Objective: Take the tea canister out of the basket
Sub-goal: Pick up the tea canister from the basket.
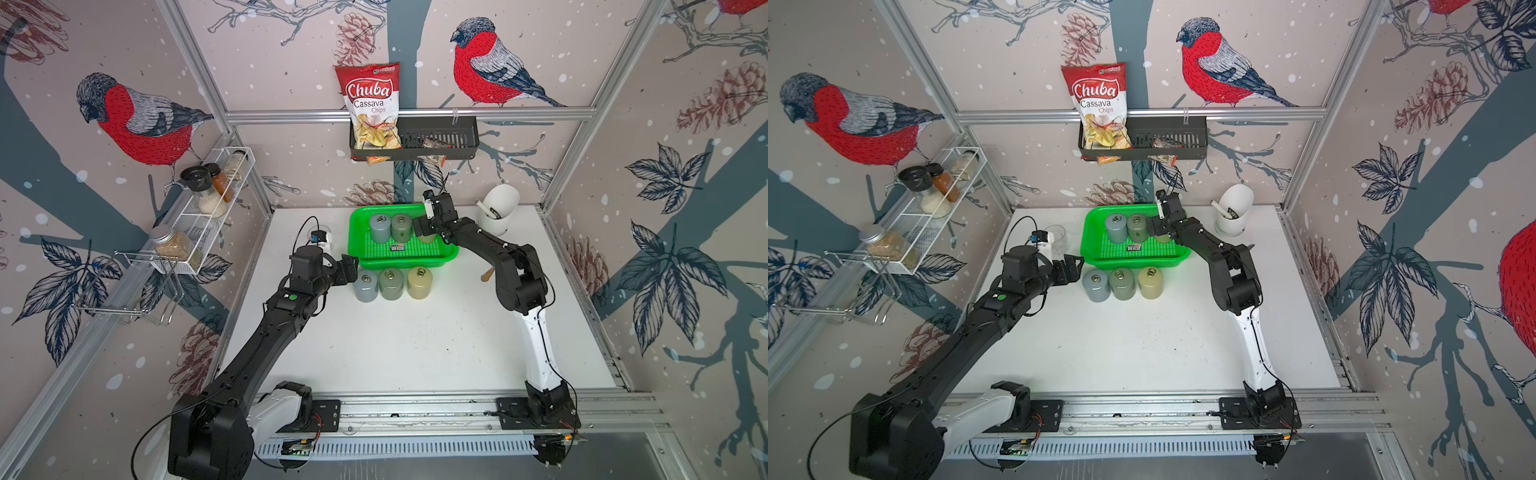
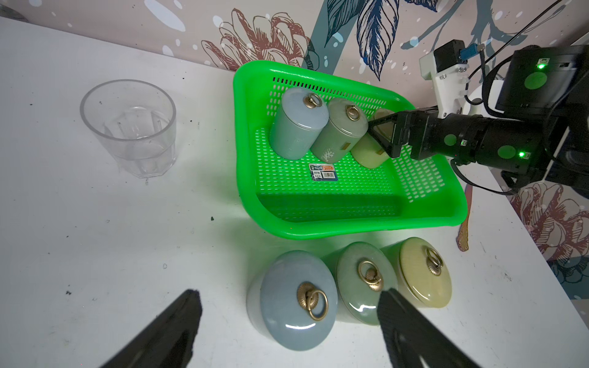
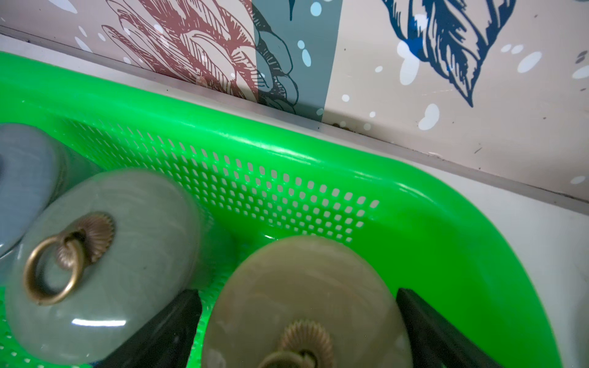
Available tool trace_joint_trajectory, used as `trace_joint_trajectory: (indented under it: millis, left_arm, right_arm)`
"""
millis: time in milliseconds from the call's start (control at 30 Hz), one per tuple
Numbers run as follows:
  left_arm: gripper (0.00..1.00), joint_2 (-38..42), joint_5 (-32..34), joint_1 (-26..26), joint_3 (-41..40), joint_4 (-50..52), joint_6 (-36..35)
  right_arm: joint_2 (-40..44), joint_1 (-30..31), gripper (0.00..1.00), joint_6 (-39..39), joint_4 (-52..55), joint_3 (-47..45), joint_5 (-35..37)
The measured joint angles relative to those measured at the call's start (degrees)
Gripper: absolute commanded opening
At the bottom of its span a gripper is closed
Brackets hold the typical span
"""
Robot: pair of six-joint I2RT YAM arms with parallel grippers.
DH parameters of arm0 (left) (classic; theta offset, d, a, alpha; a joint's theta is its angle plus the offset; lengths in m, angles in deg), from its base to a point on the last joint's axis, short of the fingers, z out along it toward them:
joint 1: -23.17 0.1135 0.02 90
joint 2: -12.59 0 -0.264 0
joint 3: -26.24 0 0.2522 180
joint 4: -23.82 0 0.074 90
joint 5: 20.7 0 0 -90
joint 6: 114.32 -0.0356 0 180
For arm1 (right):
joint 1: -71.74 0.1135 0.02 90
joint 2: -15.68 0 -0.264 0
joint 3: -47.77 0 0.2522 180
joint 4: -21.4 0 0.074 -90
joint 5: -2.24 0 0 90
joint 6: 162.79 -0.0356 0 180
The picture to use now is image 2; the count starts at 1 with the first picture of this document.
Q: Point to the grey-green canister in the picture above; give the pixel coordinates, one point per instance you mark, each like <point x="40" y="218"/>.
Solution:
<point x="347" y="124"/>

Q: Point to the beige tea canister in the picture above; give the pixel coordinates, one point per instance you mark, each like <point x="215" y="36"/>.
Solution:
<point x="364" y="151"/>

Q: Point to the green plastic basket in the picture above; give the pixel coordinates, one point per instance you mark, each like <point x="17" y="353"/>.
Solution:
<point x="286" y="199"/>

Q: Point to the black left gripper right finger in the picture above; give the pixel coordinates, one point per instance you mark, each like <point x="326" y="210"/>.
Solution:
<point x="411" y="339"/>

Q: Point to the blue-grey tea canister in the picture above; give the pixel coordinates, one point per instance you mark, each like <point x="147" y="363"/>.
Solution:
<point x="294" y="301"/>

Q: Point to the blue-grey canister in basket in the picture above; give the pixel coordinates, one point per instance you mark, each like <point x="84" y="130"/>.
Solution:
<point x="302" y="115"/>

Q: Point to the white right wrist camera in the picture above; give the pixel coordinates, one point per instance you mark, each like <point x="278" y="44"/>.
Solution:
<point x="447" y="68"/>

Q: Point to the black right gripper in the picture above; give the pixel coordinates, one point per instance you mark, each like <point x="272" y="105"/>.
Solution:
<point x="502" y="144"/>

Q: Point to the clear drinking glass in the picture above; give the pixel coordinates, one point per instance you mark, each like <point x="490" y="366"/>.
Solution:
<point x="135" y="121"/>

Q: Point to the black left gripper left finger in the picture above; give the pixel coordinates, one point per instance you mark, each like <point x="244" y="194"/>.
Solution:
<point x="168" y="340"/>

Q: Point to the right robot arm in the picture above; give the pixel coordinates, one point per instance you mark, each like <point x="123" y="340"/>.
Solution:
<point x="548" y="86"/>

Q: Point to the yellow-green tea canister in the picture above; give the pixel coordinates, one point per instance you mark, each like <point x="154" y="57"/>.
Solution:
<point x="422" y="274"/>

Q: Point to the basket price sticker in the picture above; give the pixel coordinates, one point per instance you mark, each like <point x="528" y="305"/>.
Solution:
<point x="323" y="173"/>

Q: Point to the sage green tea canister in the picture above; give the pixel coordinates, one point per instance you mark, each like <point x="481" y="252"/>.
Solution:
<point x="361" y="272"/>

